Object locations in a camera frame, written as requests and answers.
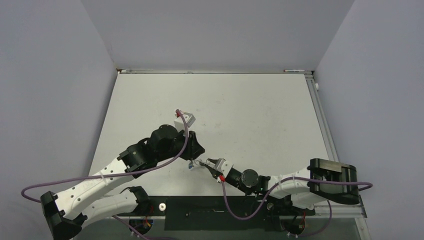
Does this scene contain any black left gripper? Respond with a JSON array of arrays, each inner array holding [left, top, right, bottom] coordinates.
[[156, 127, 205, 162]]

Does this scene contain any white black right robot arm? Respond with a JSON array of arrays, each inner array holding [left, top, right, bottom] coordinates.
[[200, 158, 360, 214]]

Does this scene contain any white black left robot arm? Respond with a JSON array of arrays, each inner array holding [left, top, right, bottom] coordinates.
[[40, 124, 206, 240]]

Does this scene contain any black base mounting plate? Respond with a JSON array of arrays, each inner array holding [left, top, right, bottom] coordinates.
[[116, 195, 316, 232]]

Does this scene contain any red white marker pen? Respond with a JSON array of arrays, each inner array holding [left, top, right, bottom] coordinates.
[[283, 69, 306, 73]]

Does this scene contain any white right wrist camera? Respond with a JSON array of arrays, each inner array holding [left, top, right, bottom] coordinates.
[[213, 158, 234, 183]]

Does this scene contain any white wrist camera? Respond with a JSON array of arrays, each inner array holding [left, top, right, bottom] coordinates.
[[173, 109, 196, 132], [213, 158, 234, 183]]

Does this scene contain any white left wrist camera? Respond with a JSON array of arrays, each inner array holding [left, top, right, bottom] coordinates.
[[173, 109, 196, 132]]

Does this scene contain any aluminium frame rail back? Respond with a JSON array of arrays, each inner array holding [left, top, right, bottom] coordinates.
[[116, 69, 314, 75]]

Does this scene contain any aluminium frame rail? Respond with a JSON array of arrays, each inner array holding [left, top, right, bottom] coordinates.
[[116, 69, 314, 75], [310, 201, 367, 219], [305, 74, 340, 162]]

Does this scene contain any aluminium frame rail right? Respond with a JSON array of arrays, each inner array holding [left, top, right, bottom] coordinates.
[[305, 74, 340, 162]]

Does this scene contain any aluminium frame rail front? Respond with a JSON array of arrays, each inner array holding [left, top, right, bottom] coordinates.
[[310, 201, 367, 219]]

